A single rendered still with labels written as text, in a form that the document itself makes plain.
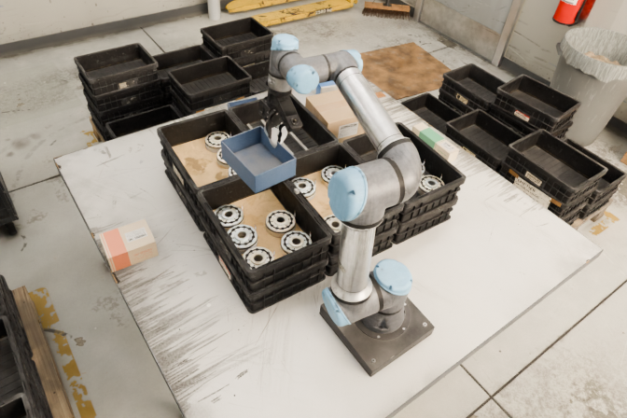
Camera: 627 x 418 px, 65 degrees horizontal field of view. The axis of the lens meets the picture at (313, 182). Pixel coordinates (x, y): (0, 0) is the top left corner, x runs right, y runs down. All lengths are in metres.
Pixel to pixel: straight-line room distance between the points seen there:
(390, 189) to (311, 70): 0.39
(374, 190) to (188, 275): 0.88
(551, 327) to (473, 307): 1.05
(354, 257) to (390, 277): 0.22
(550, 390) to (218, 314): 1.59
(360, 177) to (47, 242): 2.19
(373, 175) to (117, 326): 1.73
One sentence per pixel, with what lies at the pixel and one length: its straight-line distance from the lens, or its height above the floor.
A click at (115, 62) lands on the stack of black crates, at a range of 3.37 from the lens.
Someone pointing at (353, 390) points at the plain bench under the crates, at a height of 0.70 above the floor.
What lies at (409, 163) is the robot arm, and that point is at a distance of 1.17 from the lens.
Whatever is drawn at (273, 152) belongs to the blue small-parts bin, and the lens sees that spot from 1.62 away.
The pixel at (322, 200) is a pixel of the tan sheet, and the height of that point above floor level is 0.83.
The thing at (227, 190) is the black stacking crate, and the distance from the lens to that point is 1.77.
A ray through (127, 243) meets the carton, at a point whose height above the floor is 0.77.
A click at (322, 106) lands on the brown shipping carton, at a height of 0.86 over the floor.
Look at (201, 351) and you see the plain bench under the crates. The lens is 1.63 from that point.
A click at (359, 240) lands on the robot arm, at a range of 1.22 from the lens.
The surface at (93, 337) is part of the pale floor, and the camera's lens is 2.57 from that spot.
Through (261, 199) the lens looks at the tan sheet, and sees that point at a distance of 1.83.
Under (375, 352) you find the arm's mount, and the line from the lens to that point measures 1.60.
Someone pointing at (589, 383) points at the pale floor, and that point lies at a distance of 2.75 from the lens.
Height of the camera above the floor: 2.12
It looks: 43 degrees down
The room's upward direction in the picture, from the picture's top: 5 degrees clockwise
